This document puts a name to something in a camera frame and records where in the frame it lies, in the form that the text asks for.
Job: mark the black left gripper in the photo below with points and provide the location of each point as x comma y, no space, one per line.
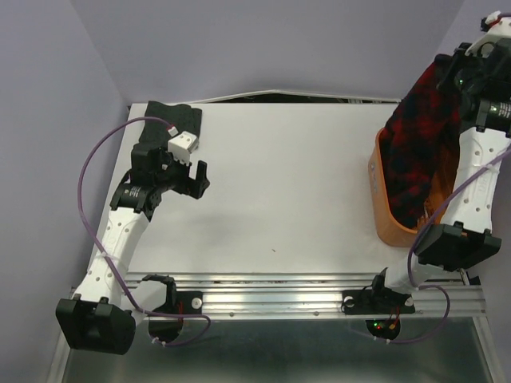
194,187

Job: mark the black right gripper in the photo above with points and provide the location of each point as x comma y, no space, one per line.
445,69

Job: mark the red black plaid skirt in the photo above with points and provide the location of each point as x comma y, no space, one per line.
424,120

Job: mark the dark grey dotted skirt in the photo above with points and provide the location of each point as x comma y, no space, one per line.
183,117

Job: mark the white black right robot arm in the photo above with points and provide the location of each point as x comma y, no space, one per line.
459,235

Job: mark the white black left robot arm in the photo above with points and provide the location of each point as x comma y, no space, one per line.
102,314

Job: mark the orange plastic bin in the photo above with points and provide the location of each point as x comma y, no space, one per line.
388,229

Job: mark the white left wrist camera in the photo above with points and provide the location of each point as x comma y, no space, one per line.
181,145

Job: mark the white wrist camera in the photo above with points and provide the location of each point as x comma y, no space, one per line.
181,145
495,27

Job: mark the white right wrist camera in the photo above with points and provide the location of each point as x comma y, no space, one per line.
495,27

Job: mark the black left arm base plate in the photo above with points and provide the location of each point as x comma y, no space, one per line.
182,302

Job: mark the aluminium extrusion frame rail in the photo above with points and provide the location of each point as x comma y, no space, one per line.
279,296

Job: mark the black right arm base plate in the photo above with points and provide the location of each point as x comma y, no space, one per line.
366,302

